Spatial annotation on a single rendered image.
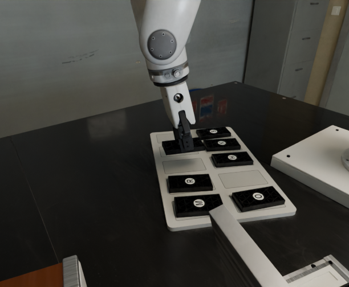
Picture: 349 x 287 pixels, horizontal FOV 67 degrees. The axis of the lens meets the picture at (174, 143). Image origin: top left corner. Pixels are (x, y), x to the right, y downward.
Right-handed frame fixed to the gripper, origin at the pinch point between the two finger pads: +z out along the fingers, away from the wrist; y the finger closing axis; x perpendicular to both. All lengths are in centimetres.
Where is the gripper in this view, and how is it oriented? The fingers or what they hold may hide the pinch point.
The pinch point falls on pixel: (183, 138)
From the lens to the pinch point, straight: 63.6
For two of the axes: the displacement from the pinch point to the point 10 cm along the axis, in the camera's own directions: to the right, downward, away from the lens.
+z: 1.9, 8.3, 5.3
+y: -2.4, -4.8, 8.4
